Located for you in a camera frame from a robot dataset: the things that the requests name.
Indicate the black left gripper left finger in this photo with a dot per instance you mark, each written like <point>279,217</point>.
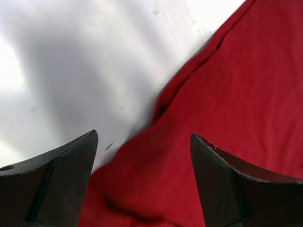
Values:
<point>48,190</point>

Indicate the dark red t shirt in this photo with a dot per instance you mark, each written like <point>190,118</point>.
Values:
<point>243,93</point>

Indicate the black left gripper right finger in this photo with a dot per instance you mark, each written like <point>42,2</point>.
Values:
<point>236,193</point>

